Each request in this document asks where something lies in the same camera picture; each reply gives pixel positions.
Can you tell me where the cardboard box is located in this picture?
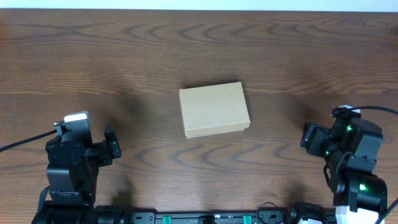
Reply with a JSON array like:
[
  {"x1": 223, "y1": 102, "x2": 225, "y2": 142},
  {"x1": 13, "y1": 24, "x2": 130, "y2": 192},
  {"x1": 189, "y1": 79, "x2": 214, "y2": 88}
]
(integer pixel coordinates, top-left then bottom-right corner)
[{"x1": 178, "y1": 82, "x2": 251, "y2": 139}]

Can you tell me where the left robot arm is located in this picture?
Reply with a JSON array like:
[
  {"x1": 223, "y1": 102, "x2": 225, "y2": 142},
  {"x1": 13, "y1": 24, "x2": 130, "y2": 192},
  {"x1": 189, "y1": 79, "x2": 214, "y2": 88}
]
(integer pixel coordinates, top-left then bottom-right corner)
[{"x1": 32, "y1": 119, "x2": 130, "y2": 224}]

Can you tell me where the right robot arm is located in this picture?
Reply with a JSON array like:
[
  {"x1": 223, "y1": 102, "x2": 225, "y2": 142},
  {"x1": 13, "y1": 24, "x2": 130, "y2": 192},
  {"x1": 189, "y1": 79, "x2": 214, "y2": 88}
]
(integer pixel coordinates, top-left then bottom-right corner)
[{"x1": 285, "y1": 105, "x2": 397, "y2": 223}]

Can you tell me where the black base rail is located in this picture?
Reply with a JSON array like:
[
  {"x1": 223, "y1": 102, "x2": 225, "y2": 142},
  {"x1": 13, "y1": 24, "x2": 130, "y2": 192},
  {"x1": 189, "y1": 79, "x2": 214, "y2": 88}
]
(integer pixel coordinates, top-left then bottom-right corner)
[{"x1": 93, "y1": 208, "x2": 299, "y2": 224}]

